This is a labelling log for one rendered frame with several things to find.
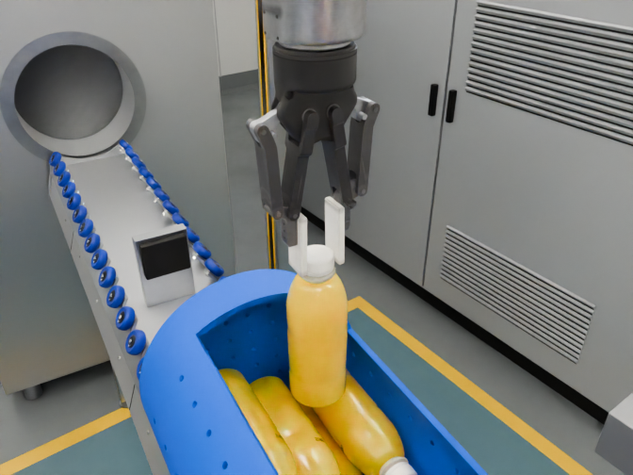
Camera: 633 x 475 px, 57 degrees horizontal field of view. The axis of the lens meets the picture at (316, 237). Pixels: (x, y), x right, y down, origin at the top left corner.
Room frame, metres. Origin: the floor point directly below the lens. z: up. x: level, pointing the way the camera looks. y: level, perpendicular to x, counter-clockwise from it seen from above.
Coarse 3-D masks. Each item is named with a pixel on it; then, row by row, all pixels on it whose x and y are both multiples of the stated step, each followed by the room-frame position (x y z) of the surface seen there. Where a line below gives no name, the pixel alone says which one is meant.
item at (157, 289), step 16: (144, 240) 0.92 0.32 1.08; (160, 240) 0.92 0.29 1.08; (176, 240) 0.93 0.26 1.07; (144, 256) 0.90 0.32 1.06; (160, 256) 0.91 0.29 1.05; (176, 256) 0.93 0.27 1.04; (144, 272) 0.91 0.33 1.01; (160, 272) 0.91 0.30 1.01; (176, 272) 0.94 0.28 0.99; (192, 272) 0.96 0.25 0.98; (144, 288) 0.91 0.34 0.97; (160, 288) 0.92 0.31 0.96; (176, 288) 0.94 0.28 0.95; (192, 288) 0.96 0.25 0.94
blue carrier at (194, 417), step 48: (240, 288) 0.56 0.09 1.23; (288, 288) 0.57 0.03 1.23; (192, 336) 0.50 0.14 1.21; (240, 336) 0.58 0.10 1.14; (144, 384) 0.50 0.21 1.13; (192, 384) 0.45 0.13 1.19; (288, 384) 0.62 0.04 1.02; (384, 384) 0.53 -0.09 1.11; (192, 432) 0.40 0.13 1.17; (240, 432) 0.37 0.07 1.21; (432, 432) 0.45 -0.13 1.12
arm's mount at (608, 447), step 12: (624, 408) 0.52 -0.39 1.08; (612, 420) 0.50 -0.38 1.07; (624, 420) 0.50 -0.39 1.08; (612, 432) 0.50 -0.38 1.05; (624, 432) 0.49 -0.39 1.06; (600, 444) 0.51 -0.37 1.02; (612, 444) 0.50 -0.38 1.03; (624, 444) 0.49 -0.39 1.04; (612, 456) 0.49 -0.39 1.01; (624, 456) 0.48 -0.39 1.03; (624, 468) 0.48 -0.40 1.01
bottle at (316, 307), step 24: (312, 288) 0.50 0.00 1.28; (336, 288) 0.51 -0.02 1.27; (288, 312) 0.51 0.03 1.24; (312, 312) 0.49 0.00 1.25; (336, 312) 0.50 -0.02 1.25; (288, 336) 0.51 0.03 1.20; (312, 336) 0.49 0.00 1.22; (336, 336) 0.50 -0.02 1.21; (288, 360) 0.52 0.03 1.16; (312, 360) 0.49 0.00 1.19; (336, 360) 0.50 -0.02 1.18; (312, 384) 0.49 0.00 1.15; (336, 384) 0.50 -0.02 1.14
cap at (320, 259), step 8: (312, 248) 0.53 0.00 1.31; (320, 248) 0.53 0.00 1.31; (328, 248) 0.53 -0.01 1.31; (312, 256) 0.52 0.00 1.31; (320, 256) 0.52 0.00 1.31; (328, 256) 0.52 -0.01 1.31; (312, 264) 0.51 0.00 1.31; (320, 264) 0.51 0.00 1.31; (328, 264) 0.51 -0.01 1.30; (312, 272) 0.51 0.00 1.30; (320, 272) 0.50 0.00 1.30; (328, 272) 0.51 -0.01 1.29
